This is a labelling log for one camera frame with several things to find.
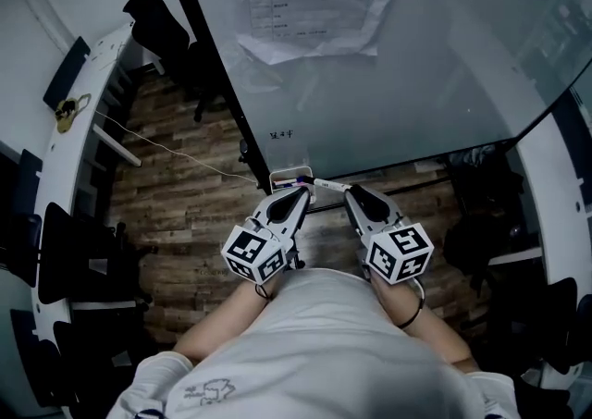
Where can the white whiteboard marker black cap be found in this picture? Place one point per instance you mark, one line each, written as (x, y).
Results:
(330, 184)

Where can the glass whiteboard with black frame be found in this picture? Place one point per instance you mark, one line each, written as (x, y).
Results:
(416, 84)

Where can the white plastic marker tray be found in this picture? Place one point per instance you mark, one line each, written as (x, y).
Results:
(289, 172)

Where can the person's white shirt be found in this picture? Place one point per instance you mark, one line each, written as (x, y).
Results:
(324, 352)

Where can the long white office desk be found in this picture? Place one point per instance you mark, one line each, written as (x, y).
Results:
(555, 204)
(60, 176)

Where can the person's right forearm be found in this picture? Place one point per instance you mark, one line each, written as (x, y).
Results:
(435, 334)

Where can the thin black wrist band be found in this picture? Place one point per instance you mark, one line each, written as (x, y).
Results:
(416, 315)

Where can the black office chair with headrest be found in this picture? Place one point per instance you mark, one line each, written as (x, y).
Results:
(157, 24)

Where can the person's left forearm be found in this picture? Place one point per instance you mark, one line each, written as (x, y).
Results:
(222, 320)

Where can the dark blue desk divider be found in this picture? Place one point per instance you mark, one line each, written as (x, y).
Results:
(67, 72)
(20, 250)
(32, 357)
(30, 181)

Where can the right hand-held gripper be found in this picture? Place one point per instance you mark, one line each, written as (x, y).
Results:
(400, 253)

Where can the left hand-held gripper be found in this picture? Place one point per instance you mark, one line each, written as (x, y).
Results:
(250, 253)

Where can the crumpled printed paper sheet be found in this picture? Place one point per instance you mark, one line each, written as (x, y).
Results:
(314, 15)

